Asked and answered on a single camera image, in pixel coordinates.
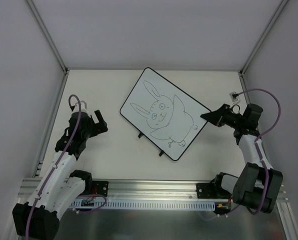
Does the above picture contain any whiteboard with rabbit drawing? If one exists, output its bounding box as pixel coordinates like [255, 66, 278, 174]
[119, 67, 211, 162]

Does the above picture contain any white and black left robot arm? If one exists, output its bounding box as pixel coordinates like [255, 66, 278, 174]
[12, 109, 108, 240]

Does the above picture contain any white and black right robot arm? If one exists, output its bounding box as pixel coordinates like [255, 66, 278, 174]
[200, 103, 283, 215]

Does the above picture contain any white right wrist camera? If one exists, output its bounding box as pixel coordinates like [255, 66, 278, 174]
[229, 91, 241, 105]

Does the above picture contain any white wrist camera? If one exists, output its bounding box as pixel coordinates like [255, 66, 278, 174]
[229, 91, 241, 105]
[72, 100, 89, 114]

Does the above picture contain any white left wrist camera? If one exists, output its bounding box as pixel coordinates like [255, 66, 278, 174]
[72, 100, 89, 114]

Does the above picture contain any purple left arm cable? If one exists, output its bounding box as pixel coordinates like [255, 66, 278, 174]
[25, 94, 83, 238]

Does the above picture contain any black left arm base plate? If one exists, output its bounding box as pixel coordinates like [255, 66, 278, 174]
[87, 180, 109, 197]

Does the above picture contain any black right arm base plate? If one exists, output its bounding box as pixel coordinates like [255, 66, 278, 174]
[195, 182, 219, 199]

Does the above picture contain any aluminium mounting rail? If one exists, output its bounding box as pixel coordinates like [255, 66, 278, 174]
[18, 177, 290, 203]

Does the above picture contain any white slotted cable duct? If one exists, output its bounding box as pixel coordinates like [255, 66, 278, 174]
[70, 198, 216, 212]

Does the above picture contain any right aluminium frame post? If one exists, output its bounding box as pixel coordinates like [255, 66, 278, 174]
[239, 0, 290, 77]

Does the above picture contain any aluminium frame post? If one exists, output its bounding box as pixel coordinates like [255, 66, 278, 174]
[239, 0, 290, 77]
[24, 0, 68, 74]

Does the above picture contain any left aluminium frame post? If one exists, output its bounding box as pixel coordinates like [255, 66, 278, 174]
[24, 0, 68, 74]

